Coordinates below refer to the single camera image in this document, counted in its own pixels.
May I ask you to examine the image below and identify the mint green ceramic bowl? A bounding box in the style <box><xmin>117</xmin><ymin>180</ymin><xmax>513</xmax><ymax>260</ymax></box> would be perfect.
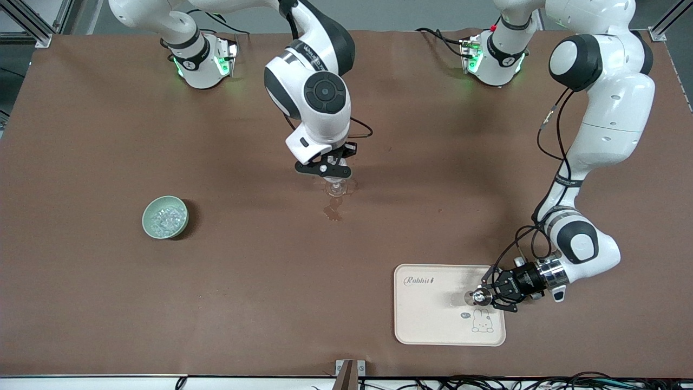
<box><xmin>142</xmin><ymin>196</ymin><xmax>189</xmax><ymax>239</ymax></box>

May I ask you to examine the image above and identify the small clear glass carafe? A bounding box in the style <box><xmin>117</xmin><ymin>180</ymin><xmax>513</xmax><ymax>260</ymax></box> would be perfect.
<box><xmin>454</xmin><ymin>274</ymin><xmax>492</xmax><ymax>309</ymax></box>

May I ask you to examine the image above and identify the black base cable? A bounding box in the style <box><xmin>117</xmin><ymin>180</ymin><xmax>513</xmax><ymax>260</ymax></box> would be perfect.
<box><xmin>415</xmin><ymin>27</ymin><xmax>467</xmax><ymax>58</ymax></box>
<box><xmin>186</xmin><ymin>8</ymin><xmax>251</xmax><ymax>36</ymax></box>

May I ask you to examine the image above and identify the brown table cover sheet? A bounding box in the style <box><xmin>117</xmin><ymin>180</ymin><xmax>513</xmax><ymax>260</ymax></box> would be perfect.
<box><xmin>0</xmin><ymin>28</ymin><xmax>693</xmax><ymax>379</ymax></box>

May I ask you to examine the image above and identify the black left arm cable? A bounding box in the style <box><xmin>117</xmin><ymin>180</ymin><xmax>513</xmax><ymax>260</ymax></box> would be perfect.
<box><xmin>536</xmin><ymin>87</ymin><xmax>576</xmax><ymax>163</ymax></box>

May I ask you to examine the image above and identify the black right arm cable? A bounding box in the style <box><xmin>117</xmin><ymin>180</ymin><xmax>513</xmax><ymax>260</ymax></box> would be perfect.
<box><xmin>346</xmin><ymin>116</ymin><xmax>374</xmax><ymax>139</ymax></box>

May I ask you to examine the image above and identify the black floor cable bundle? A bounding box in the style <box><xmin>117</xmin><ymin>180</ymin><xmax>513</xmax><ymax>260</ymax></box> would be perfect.
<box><xmin>311</xmin><ymin>373</ymin><xmax>693</xmax><ymax>390</ymax></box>

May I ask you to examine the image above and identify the black right base cable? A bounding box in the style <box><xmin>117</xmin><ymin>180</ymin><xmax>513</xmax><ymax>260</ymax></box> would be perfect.
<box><xmin>186</xmin><ymin>8</ymin><xmax>251</xmax><ymax>36</ymax></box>

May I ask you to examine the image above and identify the black left base cable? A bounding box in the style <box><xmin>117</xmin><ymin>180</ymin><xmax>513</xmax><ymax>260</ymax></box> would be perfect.
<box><xmin>415</xmin><ymin>27</ymin><xmax>467</xmax><ymax>58</ymax></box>

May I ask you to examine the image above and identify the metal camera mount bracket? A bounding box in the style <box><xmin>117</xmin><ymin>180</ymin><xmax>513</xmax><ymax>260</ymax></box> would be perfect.
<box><xmin>335</xmin><ymin>359</ymin><xmax>367</xmax><ymax>390</ymax></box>

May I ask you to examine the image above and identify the aluminium frame post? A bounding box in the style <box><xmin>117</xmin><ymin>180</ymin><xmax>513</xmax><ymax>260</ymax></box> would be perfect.
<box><xmin>0</xmin><ymin>0</ymin><xmax>75</xmax><ymax>48</ymax></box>
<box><xmin>649</xmin><ymin>0</ymin><xmax>693</xmax><ymax>42</ymax></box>

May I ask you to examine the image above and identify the beige rabbit print tray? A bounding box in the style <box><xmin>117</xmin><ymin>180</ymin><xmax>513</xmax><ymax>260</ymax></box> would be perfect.
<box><xmin>394</xmin><ymin>264</ymin><xmax>507</xmax><ymax>347</ymax></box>

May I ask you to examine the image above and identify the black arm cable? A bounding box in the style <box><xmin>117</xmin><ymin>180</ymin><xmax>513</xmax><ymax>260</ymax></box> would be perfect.
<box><xmin>346</xmin><ymin>116</ymin><xmax>374</xmax><ymax>139</ymax></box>
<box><xmin>536</xmin><ymin>87</ymin><xmax>576</xmax><ymax>163</ymax></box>

